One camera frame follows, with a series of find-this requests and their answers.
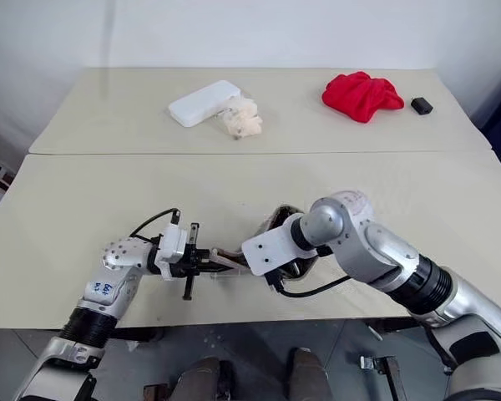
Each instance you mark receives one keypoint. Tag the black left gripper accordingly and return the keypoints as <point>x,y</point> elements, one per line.
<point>194,267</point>

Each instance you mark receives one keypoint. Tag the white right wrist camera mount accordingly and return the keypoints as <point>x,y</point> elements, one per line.
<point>271,248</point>

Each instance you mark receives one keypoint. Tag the small black box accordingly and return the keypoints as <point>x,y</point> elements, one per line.
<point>421,106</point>

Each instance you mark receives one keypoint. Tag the crumpled white tissue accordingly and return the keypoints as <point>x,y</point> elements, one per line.
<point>244,119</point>

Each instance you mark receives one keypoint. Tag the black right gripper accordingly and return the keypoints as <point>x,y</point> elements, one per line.
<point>294,269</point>

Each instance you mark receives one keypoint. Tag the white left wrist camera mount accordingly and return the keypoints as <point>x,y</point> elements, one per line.
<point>173,244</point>

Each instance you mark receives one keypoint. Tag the black table foot with caster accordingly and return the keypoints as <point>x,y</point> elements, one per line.
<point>386,372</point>

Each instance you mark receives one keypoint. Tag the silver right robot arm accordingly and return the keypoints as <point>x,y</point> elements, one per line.
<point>359,246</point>

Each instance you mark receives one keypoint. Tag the white rectangular box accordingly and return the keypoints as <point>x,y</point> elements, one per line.
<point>202,102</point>

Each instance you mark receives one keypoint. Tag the crumpled red cloth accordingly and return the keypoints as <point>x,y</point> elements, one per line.
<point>359,98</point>

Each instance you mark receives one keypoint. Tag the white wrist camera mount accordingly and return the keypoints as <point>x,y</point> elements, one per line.
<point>271,248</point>
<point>173,244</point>

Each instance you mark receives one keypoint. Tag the dark brown rounded shape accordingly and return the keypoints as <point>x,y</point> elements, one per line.
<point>311,376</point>
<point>204,380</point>

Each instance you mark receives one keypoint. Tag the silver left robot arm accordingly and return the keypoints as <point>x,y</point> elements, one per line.
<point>121,259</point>

